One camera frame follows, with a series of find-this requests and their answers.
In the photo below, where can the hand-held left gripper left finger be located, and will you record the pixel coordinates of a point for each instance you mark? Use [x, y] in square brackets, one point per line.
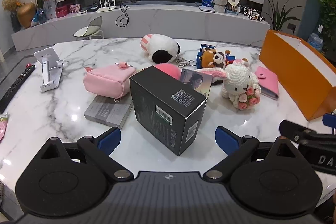
[111, 138]

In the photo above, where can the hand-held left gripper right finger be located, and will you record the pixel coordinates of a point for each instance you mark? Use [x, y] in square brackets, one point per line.
[225, 138]

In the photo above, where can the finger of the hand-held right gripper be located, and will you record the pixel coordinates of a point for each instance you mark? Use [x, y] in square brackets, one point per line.
[296, 132]
[330, 121]

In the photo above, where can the pink card wallet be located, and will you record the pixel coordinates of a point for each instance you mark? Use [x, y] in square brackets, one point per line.
[270, 82]

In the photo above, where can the orange storage box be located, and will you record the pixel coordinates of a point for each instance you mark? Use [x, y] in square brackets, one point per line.
[294, 74]

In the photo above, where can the pink backpack pouch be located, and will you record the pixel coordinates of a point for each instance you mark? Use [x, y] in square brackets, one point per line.
[105, 79]

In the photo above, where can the black cardboard box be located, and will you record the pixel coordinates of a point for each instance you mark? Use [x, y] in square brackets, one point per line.
[162, 92]

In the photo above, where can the grey book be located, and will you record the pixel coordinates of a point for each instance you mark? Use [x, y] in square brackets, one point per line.
[107, 112]

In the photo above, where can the white crochet bunny with bouquet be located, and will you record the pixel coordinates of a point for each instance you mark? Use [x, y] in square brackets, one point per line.
[239, 79]

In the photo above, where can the portrait photo card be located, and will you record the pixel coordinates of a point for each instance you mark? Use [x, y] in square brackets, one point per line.
[194, 79]

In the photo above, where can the large water bottle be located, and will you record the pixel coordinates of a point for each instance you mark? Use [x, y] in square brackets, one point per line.
[315, 41]

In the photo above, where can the red panda plush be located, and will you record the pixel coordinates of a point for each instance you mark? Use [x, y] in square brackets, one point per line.
[210, 58]

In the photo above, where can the metal keyring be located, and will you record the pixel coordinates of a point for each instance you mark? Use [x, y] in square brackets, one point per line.
[187, 62]

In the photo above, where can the white phone stand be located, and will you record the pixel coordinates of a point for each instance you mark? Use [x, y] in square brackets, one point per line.
[48, 56]

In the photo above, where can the white black plush toy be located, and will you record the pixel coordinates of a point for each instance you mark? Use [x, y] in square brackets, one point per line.
[162, 45]

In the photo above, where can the pink snack packet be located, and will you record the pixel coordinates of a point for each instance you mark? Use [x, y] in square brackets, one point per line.
[2, 127]

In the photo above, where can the black remote control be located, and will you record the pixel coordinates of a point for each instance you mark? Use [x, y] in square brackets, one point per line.
[15, 85]

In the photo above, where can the green vine plant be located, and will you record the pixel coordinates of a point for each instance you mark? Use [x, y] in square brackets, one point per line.
[326, 11]

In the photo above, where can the white round chair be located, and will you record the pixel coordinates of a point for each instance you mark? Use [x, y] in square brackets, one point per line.
[88, 28]

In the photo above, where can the potted long-leaf plant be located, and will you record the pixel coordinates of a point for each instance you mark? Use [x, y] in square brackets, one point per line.
[281, 16]

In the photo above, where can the black white checkered item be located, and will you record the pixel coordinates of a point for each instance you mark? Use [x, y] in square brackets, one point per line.
[250, 14]

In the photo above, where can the white router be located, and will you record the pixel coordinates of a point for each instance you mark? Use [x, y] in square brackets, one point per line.
[106, 7]

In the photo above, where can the grey laptop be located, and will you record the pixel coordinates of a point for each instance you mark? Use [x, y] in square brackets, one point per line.
[206, 8]

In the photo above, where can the pink photo card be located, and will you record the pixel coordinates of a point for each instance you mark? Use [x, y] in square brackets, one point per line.
[74, 8]

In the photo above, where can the red gift box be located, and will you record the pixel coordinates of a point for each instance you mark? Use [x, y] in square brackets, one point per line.
[62, 12]

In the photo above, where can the blue glass figurine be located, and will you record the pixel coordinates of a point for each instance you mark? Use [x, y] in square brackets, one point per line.
[39, 17]

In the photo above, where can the golden vase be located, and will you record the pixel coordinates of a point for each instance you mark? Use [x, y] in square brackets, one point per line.
[26, 14]

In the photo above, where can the dried flowers in dark vase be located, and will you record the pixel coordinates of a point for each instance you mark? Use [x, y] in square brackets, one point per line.
[11, 2]

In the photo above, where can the wall socket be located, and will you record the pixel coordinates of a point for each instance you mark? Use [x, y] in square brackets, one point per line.
[292, 27]

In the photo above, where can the picture frame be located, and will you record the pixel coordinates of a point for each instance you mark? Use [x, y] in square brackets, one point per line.
[50, 7]

